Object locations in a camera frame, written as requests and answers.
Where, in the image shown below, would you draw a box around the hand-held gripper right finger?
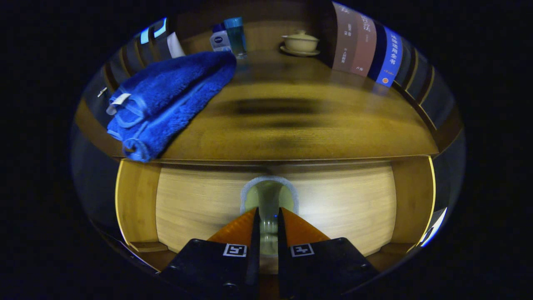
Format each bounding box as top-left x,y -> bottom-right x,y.
277,207 -> 380,300

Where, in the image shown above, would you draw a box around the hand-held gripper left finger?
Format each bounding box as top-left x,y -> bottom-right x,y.
159,207 -> 261,300

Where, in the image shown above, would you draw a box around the white scrubber with yellow handle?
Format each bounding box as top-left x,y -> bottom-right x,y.
240,176 -> 299,257

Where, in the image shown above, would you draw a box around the wooden drawer with black knob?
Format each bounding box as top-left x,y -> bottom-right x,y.
115,157 -> 436,275

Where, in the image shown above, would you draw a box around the wooden countertop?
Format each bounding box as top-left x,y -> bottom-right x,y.
75,50 -> 440,161

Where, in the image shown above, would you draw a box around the brown wooden cabinet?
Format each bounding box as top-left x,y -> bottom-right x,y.
75,0 -> 465,167

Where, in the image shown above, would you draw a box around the folded blue towel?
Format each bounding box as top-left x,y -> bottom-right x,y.
106,51 -> 238,163

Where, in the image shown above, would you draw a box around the beige lidded teacup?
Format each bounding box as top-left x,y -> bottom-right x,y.
280,30 -> 321,57

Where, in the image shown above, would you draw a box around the white lotion bottle blue cap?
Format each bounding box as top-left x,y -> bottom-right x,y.
209,24 -> 232,53

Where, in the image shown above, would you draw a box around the teal glass bottle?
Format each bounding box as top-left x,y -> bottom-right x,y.
224,17 -> 247,59

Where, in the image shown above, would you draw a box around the dark brown book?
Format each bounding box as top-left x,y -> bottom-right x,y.
332,2 -> 363,75

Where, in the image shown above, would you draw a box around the blue book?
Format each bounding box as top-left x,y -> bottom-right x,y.
369,23 -> 403,88

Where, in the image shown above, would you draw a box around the white tube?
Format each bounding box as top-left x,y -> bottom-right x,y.
167,31 -> 186,59

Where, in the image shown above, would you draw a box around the reddish brown book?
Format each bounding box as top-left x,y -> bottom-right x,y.
351,12 -> 377,78

